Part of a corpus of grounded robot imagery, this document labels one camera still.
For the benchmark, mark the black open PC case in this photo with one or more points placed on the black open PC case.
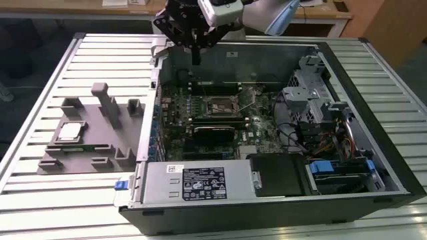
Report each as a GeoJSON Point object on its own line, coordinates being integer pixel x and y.
{"type": "Point", "coordinates": [234, 220]}

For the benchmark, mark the silver CPU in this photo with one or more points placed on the silver CPU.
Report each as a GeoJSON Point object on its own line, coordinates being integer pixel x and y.
{"type": "Point", "coordinates": [71, 131]}

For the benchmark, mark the wooden desk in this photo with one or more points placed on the wooden desk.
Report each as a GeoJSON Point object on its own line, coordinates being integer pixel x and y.
{"type": "Point", "coordinates": [320, 14]}

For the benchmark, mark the green motherboard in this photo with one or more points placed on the green motherboard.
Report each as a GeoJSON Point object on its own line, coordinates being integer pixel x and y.
{"type": "Point", "coordinates": [263, 130]}

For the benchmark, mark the white cardboard box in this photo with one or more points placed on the white cardboard box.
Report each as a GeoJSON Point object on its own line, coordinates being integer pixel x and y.
{"type": "Point", "coordinates": [137, 2]}

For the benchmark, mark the CPU socket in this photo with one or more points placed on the CPU socket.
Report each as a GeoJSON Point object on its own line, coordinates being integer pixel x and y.
{"type": "Point", "coordinates": [218, 103]}

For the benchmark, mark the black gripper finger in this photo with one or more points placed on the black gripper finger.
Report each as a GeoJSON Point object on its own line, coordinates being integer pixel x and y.
{"type": "Point", "coordinates": [161, 23]}
{"type": "Point", "coordinates": [216, 35]}

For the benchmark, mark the grey parts rack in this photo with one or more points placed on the grey parts rack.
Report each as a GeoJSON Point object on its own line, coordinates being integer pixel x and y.
{"type": "Point", "coordinates": [100, 150]}

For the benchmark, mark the hard disk in blue carrier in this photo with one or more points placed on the hard disk in blue carrier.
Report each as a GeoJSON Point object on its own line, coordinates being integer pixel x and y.
{"type": "Point", "coordinates": [322, 166]}

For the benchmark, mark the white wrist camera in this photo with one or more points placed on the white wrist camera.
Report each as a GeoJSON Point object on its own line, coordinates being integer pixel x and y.
{"type": "Point", "coordinates": [227, 15]}

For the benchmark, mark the white paper sheet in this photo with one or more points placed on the white paper sheet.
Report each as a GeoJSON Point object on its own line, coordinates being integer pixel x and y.
{"type": "Point", "coordinates": [113, 3]}

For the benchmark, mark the silver chipset heatsink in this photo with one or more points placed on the silver chipset heatsink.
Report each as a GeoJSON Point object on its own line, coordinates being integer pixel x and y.
{"type": "Point", "coordinates": [248, 149]}

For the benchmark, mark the green RAM stick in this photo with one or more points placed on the green RAM stick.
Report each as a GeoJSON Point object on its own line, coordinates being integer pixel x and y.
{"type": "Point", "coordinates": [87, 148]}

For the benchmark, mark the brown wooden cabinet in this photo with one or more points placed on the brown wooden cabinet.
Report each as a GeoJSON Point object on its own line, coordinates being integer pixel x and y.
{"type": "Point", "coordinates": [394, 25]}

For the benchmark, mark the blue plastic latch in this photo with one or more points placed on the blue plastic latch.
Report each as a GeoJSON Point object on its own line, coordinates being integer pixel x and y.
{"type": "Point", "coordinates": [120, 185]}

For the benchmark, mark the black plastic shroud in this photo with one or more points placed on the black plastic shroud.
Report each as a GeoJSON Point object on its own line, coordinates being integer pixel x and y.
{"type": "Point", "coordinates": [276, 175]}

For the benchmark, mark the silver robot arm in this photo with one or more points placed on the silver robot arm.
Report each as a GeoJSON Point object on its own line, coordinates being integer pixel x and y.
{"type": "Point", "coordinates": [256, 12]}

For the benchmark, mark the metal locking lever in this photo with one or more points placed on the metal locking lever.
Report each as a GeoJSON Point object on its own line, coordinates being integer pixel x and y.
{"type": "Point", "coordinates": [201, 87]}
{"type": "Point", "coordinates": [248, 103]}

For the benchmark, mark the black graphics card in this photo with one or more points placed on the black graphics card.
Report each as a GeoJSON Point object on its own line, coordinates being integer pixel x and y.
{"type": "Point", "coordinates": [214, 135]}

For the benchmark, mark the metal drive cage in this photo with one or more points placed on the metal drive cage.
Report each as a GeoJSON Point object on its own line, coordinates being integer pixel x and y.
{"type": "Point", "coordinates": [300, 97]}

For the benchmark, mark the coin cell battery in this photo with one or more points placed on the coin cell battery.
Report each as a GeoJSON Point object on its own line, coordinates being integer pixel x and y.
{"type": "Point", "coordinates": [259, 91]}

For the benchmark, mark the silver power supply unit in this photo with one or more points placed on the silver power supply unit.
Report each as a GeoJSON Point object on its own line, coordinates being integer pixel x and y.
{"type": "Point", "coordinates": [156, 185]}

